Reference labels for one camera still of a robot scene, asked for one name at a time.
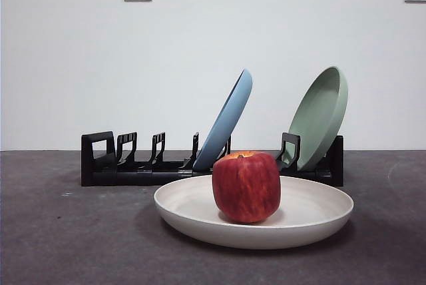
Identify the green plate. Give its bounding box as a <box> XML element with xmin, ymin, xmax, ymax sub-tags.
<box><xmin>286</xmin><ymin>66</ymin><xmax>349</xmax><ymax>171</ymax></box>

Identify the blue plate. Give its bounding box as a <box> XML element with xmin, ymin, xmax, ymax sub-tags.
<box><xmin>192</xmin><ymin>68</ymin><xmax>254</xmax><ymax>172</ymax></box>

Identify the cream yellow plate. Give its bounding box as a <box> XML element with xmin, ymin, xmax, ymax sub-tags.
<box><xmin>153</xmin><ymin>174</ymin><xmax>355</xmax><ymax>250</ymax></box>

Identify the black plate rack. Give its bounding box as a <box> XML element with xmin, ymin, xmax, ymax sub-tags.
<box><xmin>81</xmin><ymin>131</ymin><xmax>345</xmax><ymax>187</ymax></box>

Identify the red apple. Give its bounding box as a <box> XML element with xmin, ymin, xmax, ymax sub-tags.
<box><xmin>212</xmin><ymin>150</ymin><xmax>280</xmax><ymax>224</ymax></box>

